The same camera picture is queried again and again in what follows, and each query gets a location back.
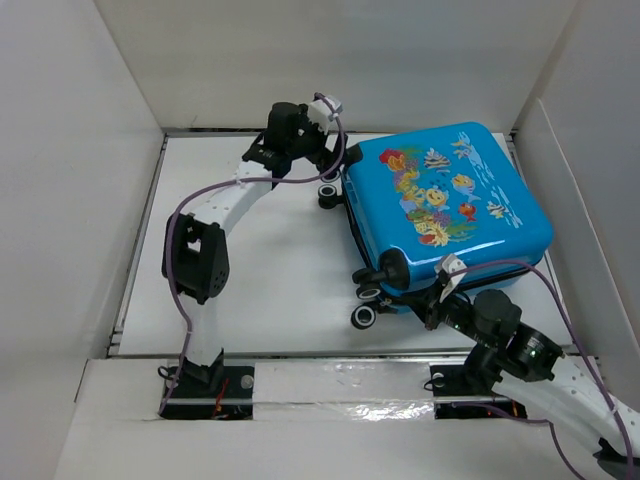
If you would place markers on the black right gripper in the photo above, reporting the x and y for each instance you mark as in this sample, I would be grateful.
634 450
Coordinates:
431 316

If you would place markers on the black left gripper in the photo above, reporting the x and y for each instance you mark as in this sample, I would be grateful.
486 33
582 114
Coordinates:
323 157

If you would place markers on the aluminium mounting rail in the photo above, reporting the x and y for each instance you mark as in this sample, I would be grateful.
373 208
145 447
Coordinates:
401 355

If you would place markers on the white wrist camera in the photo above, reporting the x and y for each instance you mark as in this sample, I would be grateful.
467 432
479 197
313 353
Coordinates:
449 271
323 111

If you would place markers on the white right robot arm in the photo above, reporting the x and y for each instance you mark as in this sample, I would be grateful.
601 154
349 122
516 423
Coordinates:
514 360

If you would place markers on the blue hard-shell suitcase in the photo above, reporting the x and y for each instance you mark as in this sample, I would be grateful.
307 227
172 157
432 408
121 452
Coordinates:
414 198

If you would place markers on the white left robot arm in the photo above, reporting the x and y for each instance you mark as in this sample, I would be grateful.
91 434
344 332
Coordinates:
195 259

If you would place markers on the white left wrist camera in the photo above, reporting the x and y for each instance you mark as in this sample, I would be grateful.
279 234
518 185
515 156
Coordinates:
323 111

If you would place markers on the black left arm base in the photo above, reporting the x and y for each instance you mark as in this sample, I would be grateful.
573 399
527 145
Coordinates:
229 396

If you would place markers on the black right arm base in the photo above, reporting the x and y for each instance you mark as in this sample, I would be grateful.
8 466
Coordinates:
457 399

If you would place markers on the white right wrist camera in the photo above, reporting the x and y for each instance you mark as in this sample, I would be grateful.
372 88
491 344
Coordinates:
449 271

